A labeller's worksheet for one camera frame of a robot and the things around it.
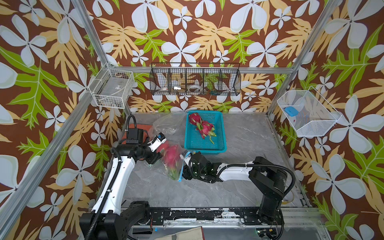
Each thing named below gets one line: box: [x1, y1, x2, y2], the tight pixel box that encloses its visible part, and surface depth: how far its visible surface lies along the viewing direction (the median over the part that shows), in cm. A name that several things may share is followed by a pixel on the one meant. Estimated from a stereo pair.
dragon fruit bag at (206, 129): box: [196, 120, 217, 144], surface depth 100 cm
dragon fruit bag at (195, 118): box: [189, 112, 204, 131], surface depth 102 cm
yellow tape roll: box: [281, 190, 295, 205], surface depth 79 cm
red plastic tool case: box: [121, 123, 153, 145], surface depth 61 cm
